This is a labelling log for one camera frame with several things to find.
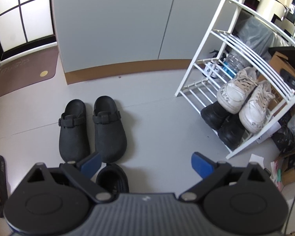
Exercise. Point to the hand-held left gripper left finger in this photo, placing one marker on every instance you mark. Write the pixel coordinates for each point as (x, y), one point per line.
(91, 164)

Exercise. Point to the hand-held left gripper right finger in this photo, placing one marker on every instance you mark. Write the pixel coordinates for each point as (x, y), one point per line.
(201, 166)

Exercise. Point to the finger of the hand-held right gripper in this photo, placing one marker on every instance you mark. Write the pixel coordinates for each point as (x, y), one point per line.
(286, 75)

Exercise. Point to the black buckle clog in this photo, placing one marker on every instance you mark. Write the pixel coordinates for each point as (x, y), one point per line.
(110, 140)
(72, 140)

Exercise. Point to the black sneaker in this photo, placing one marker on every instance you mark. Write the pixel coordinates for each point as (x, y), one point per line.
(121, 174)

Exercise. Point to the white comic print sneaker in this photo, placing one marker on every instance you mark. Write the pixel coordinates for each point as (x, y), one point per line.
(232, 98)
(254, 113)

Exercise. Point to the white shoe rack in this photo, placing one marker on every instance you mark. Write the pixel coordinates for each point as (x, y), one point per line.
(198, 51)

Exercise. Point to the cardboard box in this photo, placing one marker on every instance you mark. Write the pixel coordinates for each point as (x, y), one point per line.
(282, 61)

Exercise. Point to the grey plastic bag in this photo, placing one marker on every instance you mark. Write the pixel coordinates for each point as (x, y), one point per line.
(255, 34)

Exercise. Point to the black plastic bag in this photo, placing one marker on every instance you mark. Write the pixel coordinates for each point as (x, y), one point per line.
(284, 137)

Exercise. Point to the clear plastic water bottle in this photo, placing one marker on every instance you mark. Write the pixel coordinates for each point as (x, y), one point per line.
(232, 62)

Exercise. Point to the cream black furniture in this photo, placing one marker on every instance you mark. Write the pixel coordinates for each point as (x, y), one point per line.
(272, 2)

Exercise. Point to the dark bottle white label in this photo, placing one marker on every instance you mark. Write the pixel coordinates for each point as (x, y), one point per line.
(209, 70)

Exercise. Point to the pink mint plastic stick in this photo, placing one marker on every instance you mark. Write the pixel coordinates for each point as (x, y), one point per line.
(279, 177)

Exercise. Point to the brown door mat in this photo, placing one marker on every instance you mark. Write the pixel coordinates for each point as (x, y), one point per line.
(22, 73)

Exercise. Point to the grey wardrobe cabinet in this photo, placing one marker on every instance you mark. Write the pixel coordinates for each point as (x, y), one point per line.
(113, 17)

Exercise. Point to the black framed glass door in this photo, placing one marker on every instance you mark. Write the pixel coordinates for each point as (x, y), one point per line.
(34, 9)

